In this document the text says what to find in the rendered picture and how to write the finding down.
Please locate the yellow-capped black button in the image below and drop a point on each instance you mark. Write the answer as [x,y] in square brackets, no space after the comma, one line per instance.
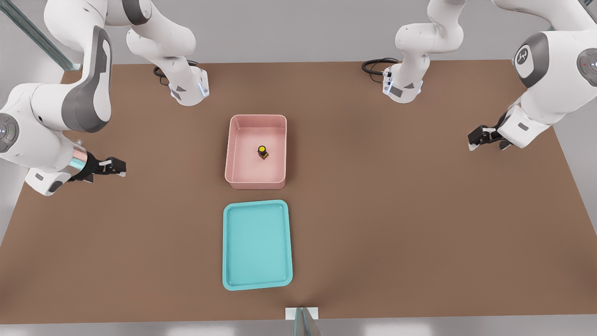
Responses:
[263,152]

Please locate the pink rectangular box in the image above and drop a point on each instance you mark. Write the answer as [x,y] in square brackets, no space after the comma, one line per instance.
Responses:
[255,172]

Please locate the pale blue-green tray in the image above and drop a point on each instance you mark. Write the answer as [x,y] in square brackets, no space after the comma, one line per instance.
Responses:
[257,245]

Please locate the silver frame post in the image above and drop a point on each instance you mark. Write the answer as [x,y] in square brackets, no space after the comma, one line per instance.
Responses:
[590,3]
[303,322]
[37,37]

